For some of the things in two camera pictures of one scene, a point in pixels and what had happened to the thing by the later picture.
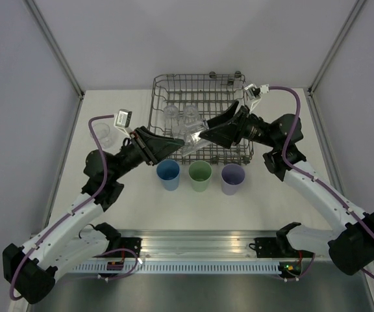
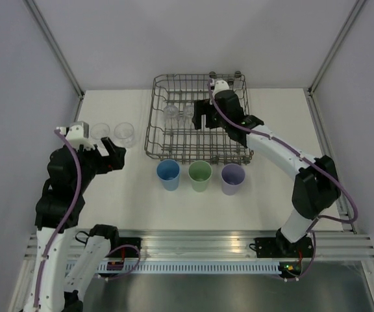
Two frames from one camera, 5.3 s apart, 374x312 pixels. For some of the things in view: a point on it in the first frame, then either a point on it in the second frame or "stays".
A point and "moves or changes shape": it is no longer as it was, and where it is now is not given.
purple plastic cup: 232,176 stays
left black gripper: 154,147 to 116,156
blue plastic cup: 169,171 stays
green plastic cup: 200,172 stays
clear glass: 190,132 moves or changes shape
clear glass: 102,131 stays
